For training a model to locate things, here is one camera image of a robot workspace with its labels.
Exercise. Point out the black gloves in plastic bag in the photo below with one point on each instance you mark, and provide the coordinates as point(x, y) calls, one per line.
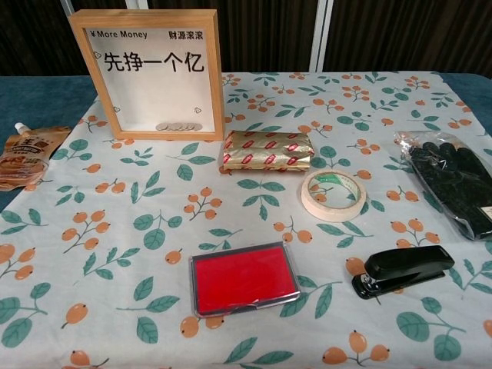
point(453, 173)

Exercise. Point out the silver coin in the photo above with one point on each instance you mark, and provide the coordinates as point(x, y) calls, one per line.
point(160, 126)
point(189, 126)
point(175, 126)
point(196, 126)
point(168, 126)
point(182, 126)

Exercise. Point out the red ink pad case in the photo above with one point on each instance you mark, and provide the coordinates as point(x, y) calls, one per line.
point(242, 274)

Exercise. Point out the white metal partition post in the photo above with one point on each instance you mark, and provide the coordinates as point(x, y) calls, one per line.
point(322, 34)

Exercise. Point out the floral print tablecloth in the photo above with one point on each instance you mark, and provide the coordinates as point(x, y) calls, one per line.
point(115, 165)

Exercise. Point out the wooden frame money box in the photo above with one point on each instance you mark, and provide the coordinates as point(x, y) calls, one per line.
point(153, 96)

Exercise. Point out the gold foil wrapped package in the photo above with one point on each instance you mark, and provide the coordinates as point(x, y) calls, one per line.
point(265, 151)

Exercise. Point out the brown spouted sauce pouch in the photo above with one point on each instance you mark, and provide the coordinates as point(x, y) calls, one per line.
point(27, 161)

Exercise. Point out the black stapler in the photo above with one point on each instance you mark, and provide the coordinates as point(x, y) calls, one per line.
point(403, 263)

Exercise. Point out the beige masking tape roll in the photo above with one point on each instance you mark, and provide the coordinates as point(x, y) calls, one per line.
point(330, 215)

